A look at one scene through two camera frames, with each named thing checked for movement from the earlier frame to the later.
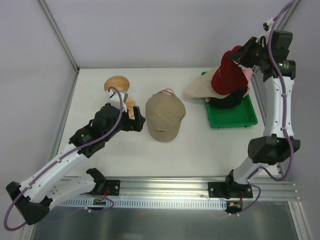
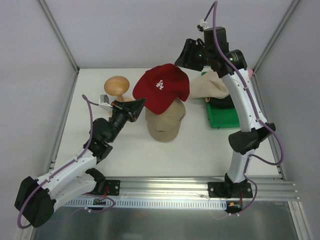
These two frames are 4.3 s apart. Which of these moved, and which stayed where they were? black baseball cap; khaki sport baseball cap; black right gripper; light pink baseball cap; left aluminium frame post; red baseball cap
Moved: black right gripper; red baseball cap
Stayed: left aluminium frame post; black baseball cap; khaki sport baseball cap; light pink baseball cap
